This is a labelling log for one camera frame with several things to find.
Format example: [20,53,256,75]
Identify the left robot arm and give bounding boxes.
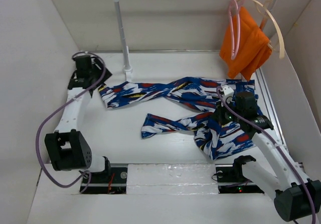
[45,52,112,182]

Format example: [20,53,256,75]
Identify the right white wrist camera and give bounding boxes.
[220,85,234,101]

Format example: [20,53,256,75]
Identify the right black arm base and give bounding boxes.
[212,164,264,194]

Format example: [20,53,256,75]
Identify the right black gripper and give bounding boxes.
[210,98,243,126]

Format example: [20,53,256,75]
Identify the orange garment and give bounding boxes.
[220,7,272,81]

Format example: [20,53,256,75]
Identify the aluminium rail right side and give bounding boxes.
[255,69,290,153]

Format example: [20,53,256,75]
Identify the blue patterned trousers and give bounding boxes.
[98,77,255,160]

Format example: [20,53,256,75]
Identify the beige plastic hanger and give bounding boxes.
[249,0,285,59]

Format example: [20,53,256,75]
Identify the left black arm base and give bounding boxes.
[79,165,128,194]

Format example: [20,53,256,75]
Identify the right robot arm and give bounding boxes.
[213,85,320,223]

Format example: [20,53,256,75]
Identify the pink plastic hanger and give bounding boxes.
[227,0,249,61]

